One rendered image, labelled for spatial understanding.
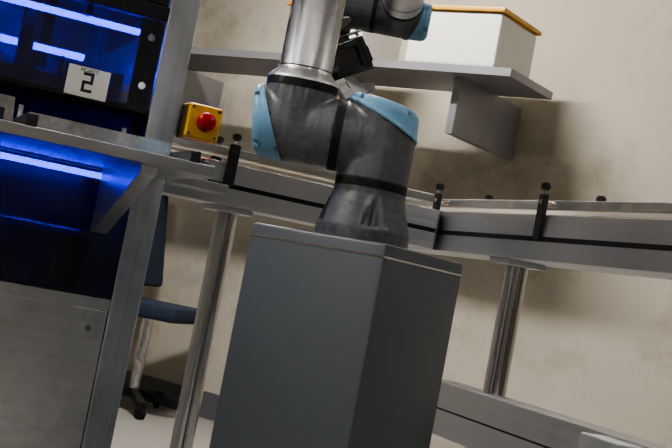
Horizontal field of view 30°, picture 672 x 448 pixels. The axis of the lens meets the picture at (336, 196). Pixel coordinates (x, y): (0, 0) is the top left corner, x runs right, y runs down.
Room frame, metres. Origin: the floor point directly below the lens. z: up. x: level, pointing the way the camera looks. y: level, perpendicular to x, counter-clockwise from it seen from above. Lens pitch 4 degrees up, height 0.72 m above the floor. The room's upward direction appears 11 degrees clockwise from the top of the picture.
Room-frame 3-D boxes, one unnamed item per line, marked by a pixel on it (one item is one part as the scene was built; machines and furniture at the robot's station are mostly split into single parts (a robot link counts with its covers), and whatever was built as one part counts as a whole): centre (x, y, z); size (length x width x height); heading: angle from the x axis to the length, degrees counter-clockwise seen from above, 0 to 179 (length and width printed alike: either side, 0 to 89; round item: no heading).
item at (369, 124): (1.98, -0.04, 0.96); 0.13 x 0.12 x 0.14; 88
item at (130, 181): (2.35, 0.39, 0.80); 0.34 x 0.03 x 0.13; 22
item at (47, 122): (2.39, 0.50, 0.90); 0.34 x 0.26 x 0.04; 22
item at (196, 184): (2.64, 0.31, 0.87); 0.14 x 0.13 x 0.02; 22
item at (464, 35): (4.79, -0.41, 1.73); 0.41 x 0.34 x 0.23; 56
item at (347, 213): (1.98, -0.05, 0.84); 0.15 x 0.15 x 0.10
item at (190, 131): (2.59, 0.31, 1.00); 0.08 x 0.07 x 0.07; 22
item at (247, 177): (2.83, 0.09, 0.92); 0.69 x 0.15 x 0.16; 112
